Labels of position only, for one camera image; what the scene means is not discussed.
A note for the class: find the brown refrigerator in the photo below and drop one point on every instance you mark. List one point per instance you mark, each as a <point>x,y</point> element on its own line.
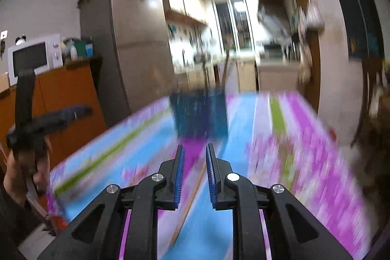
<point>131,49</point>

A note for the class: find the hanging white cloth bag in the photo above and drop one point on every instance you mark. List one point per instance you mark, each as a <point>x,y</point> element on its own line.
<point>305,65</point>

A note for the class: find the orange wooden cabinet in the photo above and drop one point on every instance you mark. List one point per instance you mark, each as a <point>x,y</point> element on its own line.
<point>70,95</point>

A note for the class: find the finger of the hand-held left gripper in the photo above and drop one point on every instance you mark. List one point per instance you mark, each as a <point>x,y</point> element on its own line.
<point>64,118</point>

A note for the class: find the brown single chopstick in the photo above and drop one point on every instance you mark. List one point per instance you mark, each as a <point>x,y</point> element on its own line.
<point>190,199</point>

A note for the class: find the long upper kitchen cabinets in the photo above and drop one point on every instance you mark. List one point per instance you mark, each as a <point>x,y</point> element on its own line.
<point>182,1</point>

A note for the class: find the hanging white plastic bag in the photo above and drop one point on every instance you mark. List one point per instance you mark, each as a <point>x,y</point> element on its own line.
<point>315,16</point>

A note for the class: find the person's left hand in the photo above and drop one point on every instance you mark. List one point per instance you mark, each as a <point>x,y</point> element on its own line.
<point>15,180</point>

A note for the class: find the white bottle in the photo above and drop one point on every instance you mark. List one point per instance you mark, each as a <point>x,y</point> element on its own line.
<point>74,53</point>

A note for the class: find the lower kitchen cabinets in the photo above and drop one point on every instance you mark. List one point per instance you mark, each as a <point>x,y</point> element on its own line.
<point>274,77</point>

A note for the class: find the kitchen window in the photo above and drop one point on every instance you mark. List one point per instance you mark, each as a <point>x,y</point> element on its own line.
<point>237,25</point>

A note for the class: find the blue perforated utensil holder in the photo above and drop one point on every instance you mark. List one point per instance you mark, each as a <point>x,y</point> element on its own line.
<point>198,116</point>

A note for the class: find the dark barred window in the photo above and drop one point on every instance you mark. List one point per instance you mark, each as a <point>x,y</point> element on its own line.
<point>353,19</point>

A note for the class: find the beige box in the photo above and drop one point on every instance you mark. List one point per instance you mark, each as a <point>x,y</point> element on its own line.
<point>4,82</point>

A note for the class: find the white wall socket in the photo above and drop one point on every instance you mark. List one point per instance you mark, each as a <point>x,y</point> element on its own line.
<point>4,34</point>

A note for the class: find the white microwave oven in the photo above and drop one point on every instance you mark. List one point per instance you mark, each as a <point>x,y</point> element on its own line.
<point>29,59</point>

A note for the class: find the floral striped tablecloth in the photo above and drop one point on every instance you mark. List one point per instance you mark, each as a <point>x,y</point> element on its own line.
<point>304,171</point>

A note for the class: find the green container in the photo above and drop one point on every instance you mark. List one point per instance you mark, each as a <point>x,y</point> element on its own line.
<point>80,48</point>

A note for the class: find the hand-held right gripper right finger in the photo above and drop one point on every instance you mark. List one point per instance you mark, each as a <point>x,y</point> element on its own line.
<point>211,177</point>

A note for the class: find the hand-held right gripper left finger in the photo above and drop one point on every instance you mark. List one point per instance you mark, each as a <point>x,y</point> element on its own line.
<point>179,174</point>

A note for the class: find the panda toy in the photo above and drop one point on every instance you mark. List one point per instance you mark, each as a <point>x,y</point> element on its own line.
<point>20,40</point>

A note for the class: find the dark wooden chair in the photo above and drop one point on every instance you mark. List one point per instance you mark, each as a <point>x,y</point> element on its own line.
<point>370,74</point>

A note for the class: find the blue cup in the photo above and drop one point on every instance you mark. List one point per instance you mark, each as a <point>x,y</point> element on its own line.
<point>89,50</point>

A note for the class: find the slanted range hood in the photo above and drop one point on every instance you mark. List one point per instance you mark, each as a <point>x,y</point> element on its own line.
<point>272,25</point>

